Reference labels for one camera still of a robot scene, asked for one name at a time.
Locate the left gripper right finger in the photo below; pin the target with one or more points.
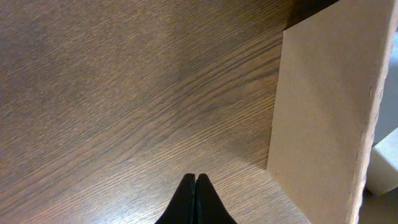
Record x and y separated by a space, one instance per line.
209 208

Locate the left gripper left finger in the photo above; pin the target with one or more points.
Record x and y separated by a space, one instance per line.
180 208

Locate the cardboard box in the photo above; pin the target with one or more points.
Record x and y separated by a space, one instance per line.
333 67

